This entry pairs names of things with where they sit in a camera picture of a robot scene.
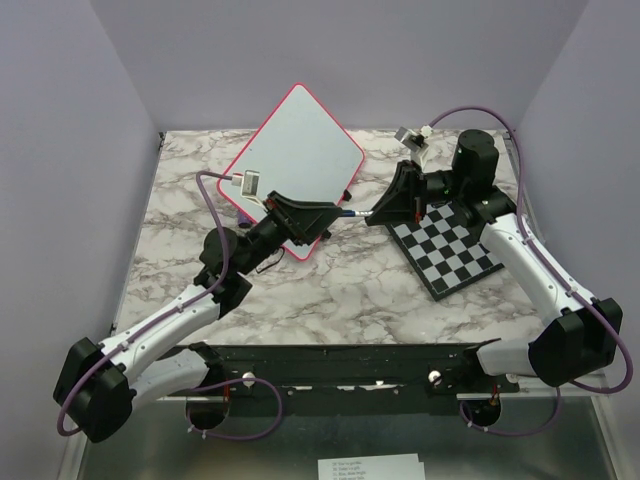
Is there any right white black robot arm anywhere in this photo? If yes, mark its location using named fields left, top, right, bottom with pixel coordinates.
left=365, top=126, right=623, bottom=392

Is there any white instruction paper sheet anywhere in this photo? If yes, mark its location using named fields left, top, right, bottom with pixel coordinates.
left=317, top=454, right=426, bottom=480

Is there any pink framed whiteboard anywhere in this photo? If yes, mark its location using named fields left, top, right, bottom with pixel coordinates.
left=217, top=82, right=365, bottom=262

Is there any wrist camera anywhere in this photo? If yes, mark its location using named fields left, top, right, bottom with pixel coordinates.
left=394, top=125, right=433, bottom=169
left=232, top=170, right=260, bottom=202

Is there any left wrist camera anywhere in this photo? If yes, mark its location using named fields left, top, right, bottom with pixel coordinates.
left=232, top=170, right=260, bottom=202

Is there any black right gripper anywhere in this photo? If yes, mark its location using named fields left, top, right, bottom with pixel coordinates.
left=365, top=161, right=467, bottom=226

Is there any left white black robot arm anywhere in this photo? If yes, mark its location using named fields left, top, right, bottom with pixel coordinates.
left=53, top=192, right=342, bottom=443

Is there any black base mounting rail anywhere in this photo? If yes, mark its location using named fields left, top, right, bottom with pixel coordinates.
left=188, top=342, right=519, bottom=417

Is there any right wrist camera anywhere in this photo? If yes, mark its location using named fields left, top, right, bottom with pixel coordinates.
left=394, top=125, right=433, bottom=169

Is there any purple toy microphone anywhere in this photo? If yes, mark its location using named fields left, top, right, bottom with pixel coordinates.
left=237, top=212, right=252, bottom=229

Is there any black white chessboard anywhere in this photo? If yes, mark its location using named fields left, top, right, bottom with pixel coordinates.
left=387, top=205, right=503, bottom=301

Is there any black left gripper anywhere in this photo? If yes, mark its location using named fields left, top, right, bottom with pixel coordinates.
left=237, top=192, right=343, bottom=277

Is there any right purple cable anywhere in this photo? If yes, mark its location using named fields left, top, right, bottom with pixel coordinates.
left=430, top=105, right=630, bottom=437

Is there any white blue whiteboard marker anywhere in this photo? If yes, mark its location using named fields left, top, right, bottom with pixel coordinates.
left=341, top=209, right=373, bottom=218

